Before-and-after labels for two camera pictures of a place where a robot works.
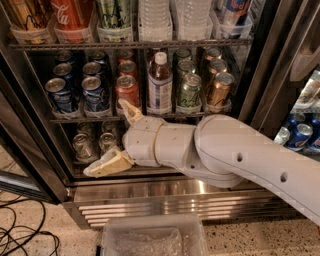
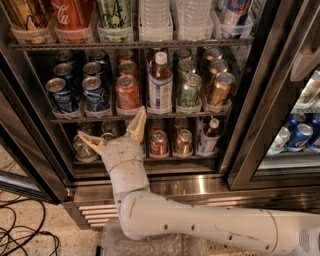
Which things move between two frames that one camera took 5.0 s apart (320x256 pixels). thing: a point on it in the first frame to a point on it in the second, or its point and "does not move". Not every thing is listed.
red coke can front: x=126 y=89 does not move
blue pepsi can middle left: x=64 y=71 does not move
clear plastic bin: x=154 y=235 does not move
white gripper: x=141 y=141 to x=121 y=151
